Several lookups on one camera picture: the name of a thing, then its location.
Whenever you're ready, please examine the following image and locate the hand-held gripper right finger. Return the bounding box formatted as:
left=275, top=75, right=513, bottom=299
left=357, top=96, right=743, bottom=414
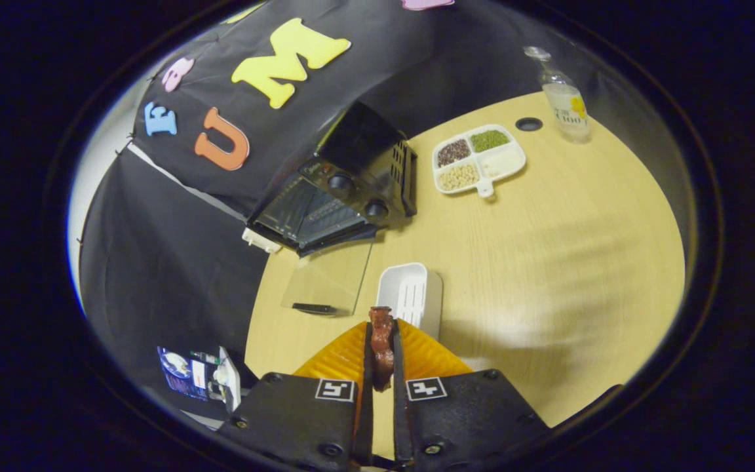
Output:
left=392, top=320, right=552, bottom=472

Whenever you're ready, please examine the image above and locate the white divided tray with grains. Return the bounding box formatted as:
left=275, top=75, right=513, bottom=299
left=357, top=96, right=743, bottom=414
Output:
left=431, top=124, right=527, bottom=199

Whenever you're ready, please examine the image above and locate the blue printed package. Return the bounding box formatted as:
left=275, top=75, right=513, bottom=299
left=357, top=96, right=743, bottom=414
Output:
left=157, top=346, right=224, bottom=402

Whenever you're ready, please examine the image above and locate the black toaster oven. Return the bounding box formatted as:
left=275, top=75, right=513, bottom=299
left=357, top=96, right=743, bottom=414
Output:
left=246, top=102, right=419, bottom=317

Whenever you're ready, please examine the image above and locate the small white rectangular tray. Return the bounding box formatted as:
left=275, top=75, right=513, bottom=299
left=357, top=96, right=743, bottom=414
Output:
left=376, top=262, right=444, bottom=342

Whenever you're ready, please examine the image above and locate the brown meat piece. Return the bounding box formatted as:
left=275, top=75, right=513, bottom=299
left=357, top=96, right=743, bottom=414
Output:
left=368, top=306, right=396, bottom=393

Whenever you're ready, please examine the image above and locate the clear plastic bottle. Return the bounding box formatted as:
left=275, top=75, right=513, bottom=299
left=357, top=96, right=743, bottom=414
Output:
left=523, top=46, right=592, bottom=142

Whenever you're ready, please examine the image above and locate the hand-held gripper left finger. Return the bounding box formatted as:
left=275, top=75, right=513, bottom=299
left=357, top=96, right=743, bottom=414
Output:
left=217, top=320, right=375, bottom=472

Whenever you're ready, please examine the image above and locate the white box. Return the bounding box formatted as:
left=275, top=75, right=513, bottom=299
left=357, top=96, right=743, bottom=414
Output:
left=217, top=346, right=242, bottom=414

